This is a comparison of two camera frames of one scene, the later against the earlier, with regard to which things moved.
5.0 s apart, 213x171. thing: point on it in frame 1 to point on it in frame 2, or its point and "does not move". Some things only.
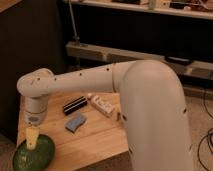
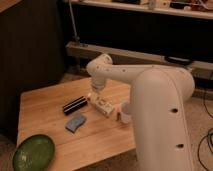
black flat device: (177, 60) does not move
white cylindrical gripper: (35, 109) to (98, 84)
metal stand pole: (75, 35) does not move
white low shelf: (110, 55) does not move
